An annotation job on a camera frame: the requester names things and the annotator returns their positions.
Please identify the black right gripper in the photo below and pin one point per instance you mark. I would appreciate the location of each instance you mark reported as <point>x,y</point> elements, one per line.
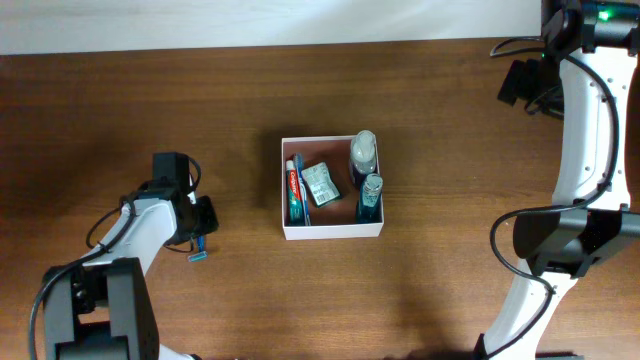
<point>520,86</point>

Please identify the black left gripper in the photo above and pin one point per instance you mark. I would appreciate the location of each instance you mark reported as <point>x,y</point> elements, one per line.
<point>210,222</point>

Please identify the blue pen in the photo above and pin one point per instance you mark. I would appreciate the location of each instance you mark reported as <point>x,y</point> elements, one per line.
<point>199,252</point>

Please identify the green toothpaste tube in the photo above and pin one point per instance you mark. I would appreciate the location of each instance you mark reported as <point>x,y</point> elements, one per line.
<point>295,204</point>

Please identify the blue white toothbrush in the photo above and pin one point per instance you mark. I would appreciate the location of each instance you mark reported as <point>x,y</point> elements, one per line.
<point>299,163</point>

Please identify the green white soap box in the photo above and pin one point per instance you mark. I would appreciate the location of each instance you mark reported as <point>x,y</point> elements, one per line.
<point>320,184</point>

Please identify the purple foam soap bottle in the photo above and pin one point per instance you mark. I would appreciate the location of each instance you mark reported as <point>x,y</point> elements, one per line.
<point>363,157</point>

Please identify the blue mouthwash bottle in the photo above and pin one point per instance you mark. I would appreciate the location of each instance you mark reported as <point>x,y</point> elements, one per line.
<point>368,208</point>

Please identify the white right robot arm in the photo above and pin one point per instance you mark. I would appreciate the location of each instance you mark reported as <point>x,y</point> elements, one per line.
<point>579,69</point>

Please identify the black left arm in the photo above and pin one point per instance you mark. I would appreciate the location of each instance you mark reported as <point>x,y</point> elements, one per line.
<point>98,306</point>

